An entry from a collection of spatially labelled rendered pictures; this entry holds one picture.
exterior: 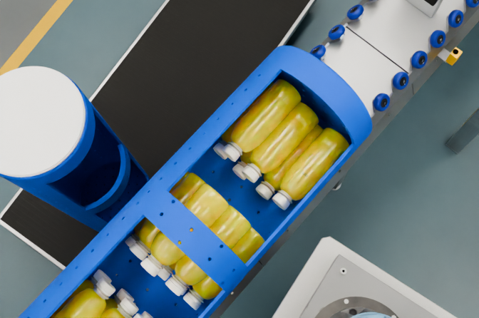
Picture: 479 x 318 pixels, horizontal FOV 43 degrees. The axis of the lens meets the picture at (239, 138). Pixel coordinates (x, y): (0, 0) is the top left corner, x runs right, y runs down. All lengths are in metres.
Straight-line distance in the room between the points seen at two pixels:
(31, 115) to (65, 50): 1.27
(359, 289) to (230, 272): 0.25
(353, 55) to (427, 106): 1.04
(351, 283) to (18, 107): 0.87
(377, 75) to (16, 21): 1.80
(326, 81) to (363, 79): 0.36
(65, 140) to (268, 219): 0.51
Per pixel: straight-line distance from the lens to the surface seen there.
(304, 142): 1.41
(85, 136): 1.51
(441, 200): 2.52
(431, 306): 1.27
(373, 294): 1.18
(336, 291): 1.18
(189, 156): 1.24
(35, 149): 1.51
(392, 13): 1.69
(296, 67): 1.27
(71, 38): 2.81
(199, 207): 1.22
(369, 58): 1.62
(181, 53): 2.50
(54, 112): 1.52
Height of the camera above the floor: 2.38
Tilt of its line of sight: 72 degrees down
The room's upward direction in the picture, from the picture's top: 9 degrees counter-clockwise
